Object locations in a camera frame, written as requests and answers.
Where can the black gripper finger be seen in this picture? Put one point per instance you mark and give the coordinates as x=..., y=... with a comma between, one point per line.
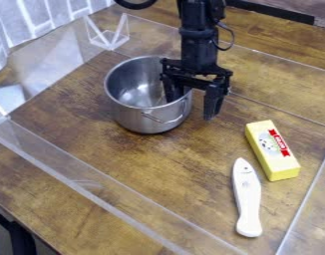
x=212, y=99
x=174, y=88

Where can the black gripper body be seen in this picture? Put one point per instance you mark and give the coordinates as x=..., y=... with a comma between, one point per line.
x=196, y=68

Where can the stainless steel pot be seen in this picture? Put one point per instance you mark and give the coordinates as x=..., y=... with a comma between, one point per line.
x=139, y=107

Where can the yellow butter block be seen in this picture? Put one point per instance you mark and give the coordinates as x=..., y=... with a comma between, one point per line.
x=274, y=155

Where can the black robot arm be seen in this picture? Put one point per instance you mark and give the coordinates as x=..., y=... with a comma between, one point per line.
x=202, y=14

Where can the clear acrylic barrier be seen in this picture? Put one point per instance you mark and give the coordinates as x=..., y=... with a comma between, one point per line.
x=100, y=191

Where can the black bar at back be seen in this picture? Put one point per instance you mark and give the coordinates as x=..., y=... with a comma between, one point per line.
x=271, y=11

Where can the white patterned curtain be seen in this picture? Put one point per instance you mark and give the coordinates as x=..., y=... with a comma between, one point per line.
x=26, y=19

